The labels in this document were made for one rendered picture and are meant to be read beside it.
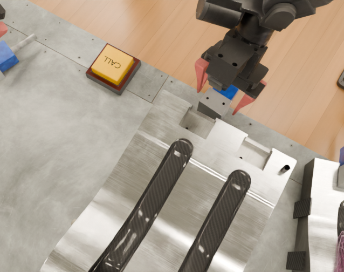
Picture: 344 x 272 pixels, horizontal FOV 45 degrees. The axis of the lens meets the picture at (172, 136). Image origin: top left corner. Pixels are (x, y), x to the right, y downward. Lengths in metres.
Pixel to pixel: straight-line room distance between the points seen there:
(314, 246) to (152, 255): 0.26
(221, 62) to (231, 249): 0.29
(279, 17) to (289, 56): 0.31
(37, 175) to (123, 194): 0.19
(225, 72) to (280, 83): 0.27
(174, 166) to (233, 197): 0.11
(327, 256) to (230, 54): 0.35
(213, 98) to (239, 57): 0.15
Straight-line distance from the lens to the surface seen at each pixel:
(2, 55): 0.87
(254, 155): 0.73
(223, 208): 0.68
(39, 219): 0.78
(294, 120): 0.85
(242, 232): 0.68
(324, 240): 0.73
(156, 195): 0.68
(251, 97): 0.71
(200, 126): 0.73
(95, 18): 0.92
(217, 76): 0.63
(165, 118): 0.71
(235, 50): 0.65
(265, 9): 0.62
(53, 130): 0.82
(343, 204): 0.77
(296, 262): 0.75
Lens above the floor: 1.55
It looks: 71 degrees down
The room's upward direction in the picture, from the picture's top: 5 degrees clockwise
